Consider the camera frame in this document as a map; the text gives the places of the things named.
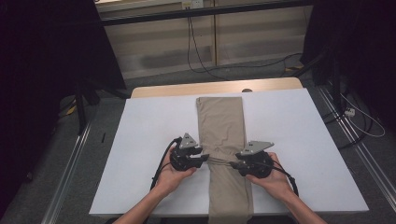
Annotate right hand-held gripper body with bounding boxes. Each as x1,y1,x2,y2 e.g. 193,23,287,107
234,140,276,179

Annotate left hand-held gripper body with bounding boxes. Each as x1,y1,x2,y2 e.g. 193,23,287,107
169,133,204,172

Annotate beige pants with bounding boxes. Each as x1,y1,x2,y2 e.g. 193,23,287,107
195,96,255,224

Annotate person's left hand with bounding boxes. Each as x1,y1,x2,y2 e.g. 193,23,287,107
153,151,199,196

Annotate person's right hand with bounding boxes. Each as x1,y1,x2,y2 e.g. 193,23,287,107
246,151,295,203

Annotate white table mat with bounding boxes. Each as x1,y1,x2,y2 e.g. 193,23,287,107
88,88,370,217

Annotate black metal stand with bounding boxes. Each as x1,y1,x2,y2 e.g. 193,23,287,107
74,77,130,136
292,49,344,106

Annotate black horizontal bar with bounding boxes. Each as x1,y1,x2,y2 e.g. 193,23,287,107
99,0,314,27

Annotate black curtain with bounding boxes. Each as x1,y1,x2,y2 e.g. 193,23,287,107
0,0,127,213
303,0,396,132

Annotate left hand-held gripper black cable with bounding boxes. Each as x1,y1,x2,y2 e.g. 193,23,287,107
149,136,183,191

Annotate hand-held gripper black cable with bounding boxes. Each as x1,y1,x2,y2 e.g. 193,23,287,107
149,136,183,191
267,163,301,199

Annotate right hand-held gripper black cable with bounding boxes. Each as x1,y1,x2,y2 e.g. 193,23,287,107
267,163,301,199

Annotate black floor cable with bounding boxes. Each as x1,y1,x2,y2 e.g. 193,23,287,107
321,90,375,150

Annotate aluminium floor rail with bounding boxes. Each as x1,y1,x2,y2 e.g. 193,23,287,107
40,120,92,224
317,85,396,213

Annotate black wall cable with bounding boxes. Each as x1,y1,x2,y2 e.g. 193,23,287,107
186,16,232,82
189,16,304,70

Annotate white floor cable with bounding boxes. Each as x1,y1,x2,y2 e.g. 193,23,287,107
339,92,387,138

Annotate white wall socket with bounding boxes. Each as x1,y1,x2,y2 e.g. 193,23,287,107
181,0,205,9

